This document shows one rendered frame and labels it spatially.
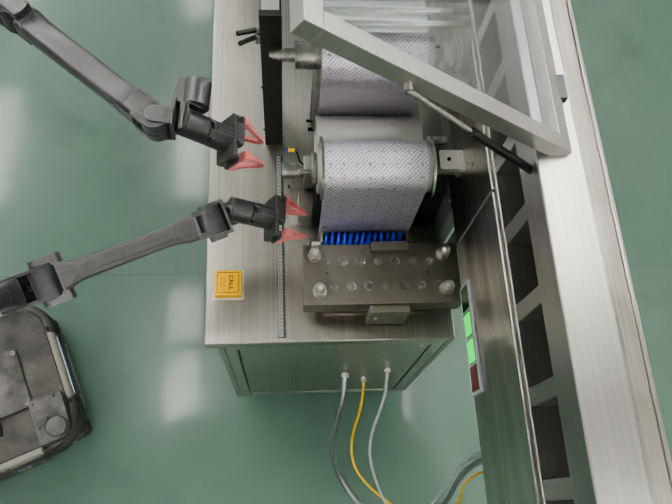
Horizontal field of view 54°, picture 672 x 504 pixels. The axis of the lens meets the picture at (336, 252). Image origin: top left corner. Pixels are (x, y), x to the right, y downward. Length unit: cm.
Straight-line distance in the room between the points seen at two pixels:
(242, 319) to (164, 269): 108
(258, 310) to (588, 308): 95
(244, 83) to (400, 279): 80
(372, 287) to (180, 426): 121
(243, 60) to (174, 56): 121
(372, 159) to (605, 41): 240
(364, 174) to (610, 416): 74
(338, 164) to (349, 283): 34
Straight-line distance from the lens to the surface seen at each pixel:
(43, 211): 303
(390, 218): 166
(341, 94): 160
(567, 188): 115
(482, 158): 142
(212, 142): 140
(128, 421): 268
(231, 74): 211
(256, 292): 178
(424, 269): 170
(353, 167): 148
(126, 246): 153
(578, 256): 111
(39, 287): 156
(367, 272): 167
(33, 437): 251
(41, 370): 255
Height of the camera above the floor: 259
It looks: 68 degrees down
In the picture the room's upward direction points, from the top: 11 degrees clockwise
